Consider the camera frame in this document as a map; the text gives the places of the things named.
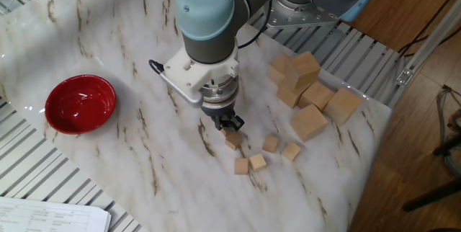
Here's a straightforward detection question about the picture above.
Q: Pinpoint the grey cable bundle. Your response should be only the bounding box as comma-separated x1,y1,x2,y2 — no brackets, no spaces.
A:
436,84,461,178

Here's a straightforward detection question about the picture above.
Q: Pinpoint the white printed paper stack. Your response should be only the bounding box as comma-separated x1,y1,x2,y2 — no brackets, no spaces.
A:
0,196,112,232

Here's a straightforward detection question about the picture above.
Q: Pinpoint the white marble pattern board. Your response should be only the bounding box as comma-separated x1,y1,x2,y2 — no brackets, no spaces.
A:
0,0,393,232

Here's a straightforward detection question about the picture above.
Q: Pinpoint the large wooden cube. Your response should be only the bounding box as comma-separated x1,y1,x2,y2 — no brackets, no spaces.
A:
322,87,363,127
286,50,322,91
290,103,329,143
276,79,307,110
297,81,335,114
267,53,292,86

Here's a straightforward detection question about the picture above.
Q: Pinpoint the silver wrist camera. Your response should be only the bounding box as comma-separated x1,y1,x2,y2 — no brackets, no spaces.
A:
148,58,205,110

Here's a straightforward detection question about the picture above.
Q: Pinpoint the black chair base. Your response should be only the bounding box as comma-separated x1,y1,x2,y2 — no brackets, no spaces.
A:
401,134,461,213

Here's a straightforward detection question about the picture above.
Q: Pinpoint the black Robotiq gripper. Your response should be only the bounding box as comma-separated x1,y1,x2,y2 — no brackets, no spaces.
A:
202,103,246,133

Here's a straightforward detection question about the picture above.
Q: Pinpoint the aluminium frame profile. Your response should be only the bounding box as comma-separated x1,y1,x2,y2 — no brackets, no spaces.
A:
388,0,461,110

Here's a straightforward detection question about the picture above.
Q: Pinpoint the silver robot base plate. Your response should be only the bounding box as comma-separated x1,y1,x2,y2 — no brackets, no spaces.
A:
264,0,341,30

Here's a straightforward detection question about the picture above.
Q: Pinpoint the red bowl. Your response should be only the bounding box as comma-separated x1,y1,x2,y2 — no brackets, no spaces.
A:
44,74,117,135

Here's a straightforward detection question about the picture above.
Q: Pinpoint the black floor cable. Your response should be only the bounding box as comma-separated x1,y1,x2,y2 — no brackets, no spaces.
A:
398,0,461,58

